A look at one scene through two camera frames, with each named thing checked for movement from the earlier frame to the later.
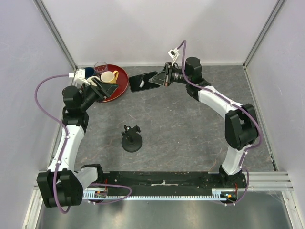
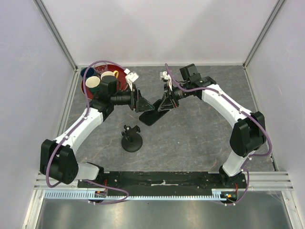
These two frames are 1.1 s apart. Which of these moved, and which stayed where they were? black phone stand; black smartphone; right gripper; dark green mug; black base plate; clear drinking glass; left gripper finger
Moved: black smartphone; right gripper; left gripper finger
Stayed: black base plate; dark green mug; clear drinking glass; black phone stand
